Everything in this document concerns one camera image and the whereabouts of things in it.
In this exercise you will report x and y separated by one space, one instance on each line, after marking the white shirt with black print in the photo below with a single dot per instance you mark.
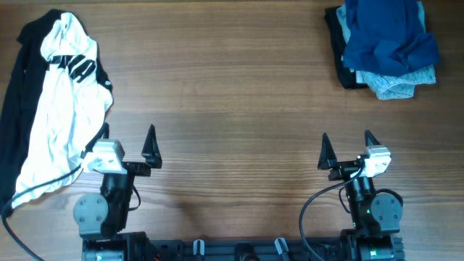
76 95

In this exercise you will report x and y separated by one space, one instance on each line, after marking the black garment under white shirt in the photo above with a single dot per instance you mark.
20 105

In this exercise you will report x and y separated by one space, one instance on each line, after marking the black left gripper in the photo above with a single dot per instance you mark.
149 152

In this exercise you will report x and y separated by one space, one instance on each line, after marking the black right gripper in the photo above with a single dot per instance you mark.
328 160

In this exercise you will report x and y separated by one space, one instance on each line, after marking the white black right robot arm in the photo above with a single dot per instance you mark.
375 214

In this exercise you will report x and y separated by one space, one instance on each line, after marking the light blue denim jeans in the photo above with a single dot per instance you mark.
387 87

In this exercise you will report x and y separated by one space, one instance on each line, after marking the blue polo shirt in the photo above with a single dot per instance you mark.
387 38

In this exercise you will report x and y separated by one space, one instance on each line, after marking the black folded garment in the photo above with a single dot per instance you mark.
346 78

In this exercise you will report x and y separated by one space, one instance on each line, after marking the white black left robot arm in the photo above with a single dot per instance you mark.
102 216

